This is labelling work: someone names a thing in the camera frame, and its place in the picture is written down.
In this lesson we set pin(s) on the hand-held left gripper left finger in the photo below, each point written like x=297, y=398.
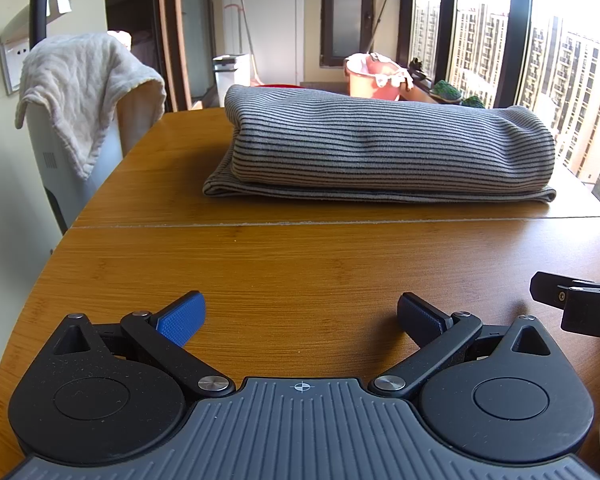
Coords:
x=180, y=317

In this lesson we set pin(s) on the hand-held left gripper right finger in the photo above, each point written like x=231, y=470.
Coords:
x=420, y=316

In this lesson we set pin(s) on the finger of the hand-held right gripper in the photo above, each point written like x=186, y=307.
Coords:
x=550, y=287

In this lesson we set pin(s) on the grey striped garment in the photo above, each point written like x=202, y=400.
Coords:
x=380, y=150

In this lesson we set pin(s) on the green potted plant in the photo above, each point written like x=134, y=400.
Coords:
x=474, y=102
x=446, y=91

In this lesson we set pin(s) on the white upright vacuum cleaner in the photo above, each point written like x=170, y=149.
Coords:
x=55, y=160

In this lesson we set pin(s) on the pink plastic bucket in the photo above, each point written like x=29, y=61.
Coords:
x=362, y=85

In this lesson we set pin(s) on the white rag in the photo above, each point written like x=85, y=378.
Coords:
x=392, y=79

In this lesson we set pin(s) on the white trash bin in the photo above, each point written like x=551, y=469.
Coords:
x=231, y=77

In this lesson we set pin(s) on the dark small object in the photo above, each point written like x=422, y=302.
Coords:
x=419, y=67

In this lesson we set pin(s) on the red plastic basin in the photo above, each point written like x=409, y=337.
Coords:
x=277, y=85

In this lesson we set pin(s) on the white crumpled towel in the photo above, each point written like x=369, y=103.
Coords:
x=80, y=75

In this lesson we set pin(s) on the dark long pole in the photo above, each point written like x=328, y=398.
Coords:
x=382, y=10

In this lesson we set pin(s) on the dark framed frosted window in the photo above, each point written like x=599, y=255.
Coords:
x=349, y=10

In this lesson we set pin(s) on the white wall socket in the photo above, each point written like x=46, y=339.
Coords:
x=11, y=65

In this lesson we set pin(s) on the white wall bracket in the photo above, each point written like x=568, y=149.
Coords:
x=57, y=4

